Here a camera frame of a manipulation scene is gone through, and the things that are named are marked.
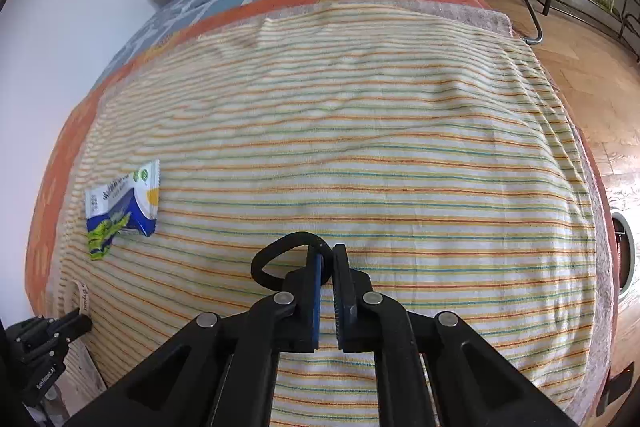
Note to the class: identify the striped yellow towel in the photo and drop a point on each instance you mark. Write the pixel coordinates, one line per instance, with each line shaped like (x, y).
(375, 132)

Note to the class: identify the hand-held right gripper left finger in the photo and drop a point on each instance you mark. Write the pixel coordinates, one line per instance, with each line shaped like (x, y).
(315, 297)

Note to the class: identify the white round appliance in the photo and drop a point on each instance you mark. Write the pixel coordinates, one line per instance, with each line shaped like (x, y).
(631, 239)

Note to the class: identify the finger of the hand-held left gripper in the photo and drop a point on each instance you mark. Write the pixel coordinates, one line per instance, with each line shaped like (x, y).
(72, 326)

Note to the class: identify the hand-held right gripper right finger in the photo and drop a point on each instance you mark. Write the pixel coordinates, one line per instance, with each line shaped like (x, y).
(342, 297)

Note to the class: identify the white wristband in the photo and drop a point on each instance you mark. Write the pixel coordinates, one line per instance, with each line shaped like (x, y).
(84, 294)

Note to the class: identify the blue green snack packet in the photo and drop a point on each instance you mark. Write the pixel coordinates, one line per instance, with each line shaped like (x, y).
(125, 207)

